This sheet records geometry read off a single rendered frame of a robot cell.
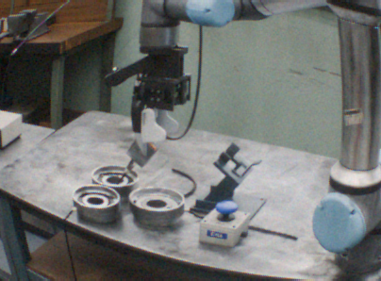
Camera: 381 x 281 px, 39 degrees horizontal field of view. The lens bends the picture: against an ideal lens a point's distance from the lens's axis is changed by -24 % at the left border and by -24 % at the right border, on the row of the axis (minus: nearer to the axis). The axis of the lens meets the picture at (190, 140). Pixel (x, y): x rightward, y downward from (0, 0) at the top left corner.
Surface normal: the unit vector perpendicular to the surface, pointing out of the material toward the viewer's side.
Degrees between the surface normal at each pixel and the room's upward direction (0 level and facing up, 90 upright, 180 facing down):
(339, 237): 98
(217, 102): 90
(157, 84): 90
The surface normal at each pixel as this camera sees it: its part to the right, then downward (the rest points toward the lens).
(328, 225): -0.71, 0.36
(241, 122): -0.44, 0.32
